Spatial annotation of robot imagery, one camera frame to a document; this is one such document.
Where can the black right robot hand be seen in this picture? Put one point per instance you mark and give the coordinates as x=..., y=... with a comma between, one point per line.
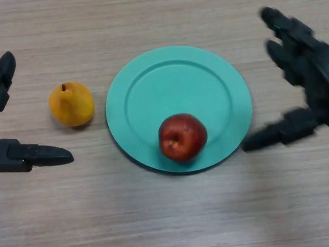
x=322, y=78

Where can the red apple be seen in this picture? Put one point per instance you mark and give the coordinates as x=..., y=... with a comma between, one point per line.
x=182, y=139

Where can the green round plate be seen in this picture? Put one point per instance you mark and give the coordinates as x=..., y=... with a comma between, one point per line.
x=176, y=91

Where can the yellow orange pear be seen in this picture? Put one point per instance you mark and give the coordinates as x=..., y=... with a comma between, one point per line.
x=71, y=106

